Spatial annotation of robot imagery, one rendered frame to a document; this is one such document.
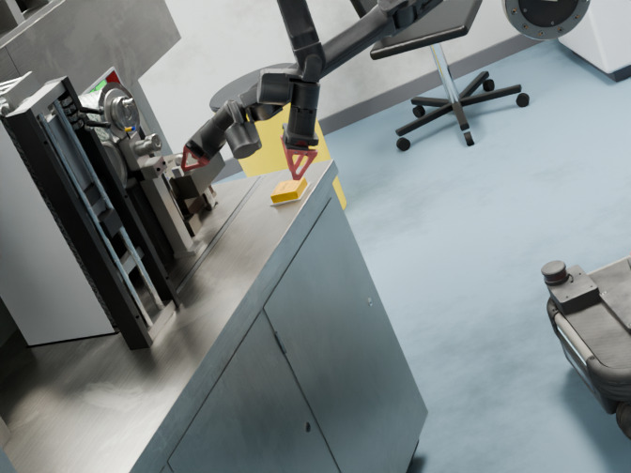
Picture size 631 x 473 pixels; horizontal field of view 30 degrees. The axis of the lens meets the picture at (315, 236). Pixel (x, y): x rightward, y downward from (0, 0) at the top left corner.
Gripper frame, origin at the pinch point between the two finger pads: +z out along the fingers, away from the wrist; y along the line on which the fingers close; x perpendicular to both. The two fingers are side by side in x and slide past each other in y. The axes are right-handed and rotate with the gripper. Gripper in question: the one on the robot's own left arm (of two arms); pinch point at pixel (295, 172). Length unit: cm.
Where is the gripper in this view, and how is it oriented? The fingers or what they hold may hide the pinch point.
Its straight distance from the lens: 249.7
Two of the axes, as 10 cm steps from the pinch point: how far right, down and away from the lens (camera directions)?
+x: 9.8, 0.7, 1.9
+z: -1.4, 9.2, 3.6
